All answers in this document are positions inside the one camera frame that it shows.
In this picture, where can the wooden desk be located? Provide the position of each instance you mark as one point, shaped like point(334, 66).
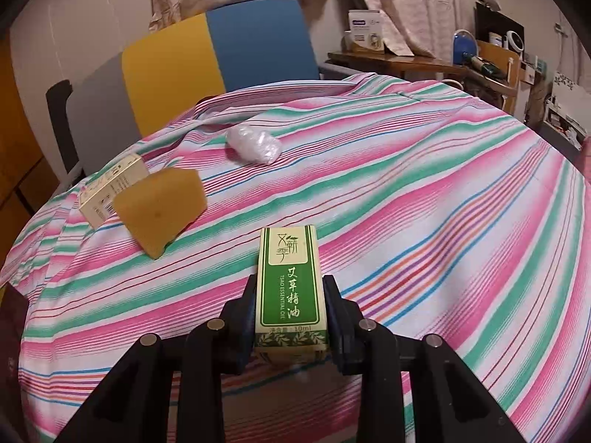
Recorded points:
point(397, 61)

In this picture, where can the cluttered shelf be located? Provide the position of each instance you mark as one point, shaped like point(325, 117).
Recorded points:
point(556, 110)

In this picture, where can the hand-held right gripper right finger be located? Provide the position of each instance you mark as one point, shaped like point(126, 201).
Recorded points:
point(339, 332)

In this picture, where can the black board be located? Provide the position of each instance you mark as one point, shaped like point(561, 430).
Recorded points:
point(496, 21)

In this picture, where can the striped pink green blanket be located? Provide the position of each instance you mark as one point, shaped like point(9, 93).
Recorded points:
point(415, 221)

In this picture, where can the cream cardboard box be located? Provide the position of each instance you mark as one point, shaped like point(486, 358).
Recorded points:
point(104, 189)

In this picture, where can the brown cardboard box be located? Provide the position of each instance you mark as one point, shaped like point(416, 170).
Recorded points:
point(501, 62)

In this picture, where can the white box blue label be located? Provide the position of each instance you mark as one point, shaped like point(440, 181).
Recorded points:
point(367, 30)

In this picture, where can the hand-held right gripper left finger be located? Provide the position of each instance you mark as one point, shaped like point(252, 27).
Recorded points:
point(242, 332)

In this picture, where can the white crumpled plastic wrap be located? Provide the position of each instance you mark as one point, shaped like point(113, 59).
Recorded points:
point(253, 144)

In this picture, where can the yellow sponge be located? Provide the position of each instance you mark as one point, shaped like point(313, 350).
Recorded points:
point(159, 207)

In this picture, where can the green essential oil box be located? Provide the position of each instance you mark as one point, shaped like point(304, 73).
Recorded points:
point(288, 286)

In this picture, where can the blue round appliance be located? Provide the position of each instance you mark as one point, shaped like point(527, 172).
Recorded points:
point(464, 48)

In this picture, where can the pink striped curtain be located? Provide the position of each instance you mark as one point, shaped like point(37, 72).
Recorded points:
point(406, 4)

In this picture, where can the grey yellow blue chair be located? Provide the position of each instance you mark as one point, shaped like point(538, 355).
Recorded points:
point(166, 69)

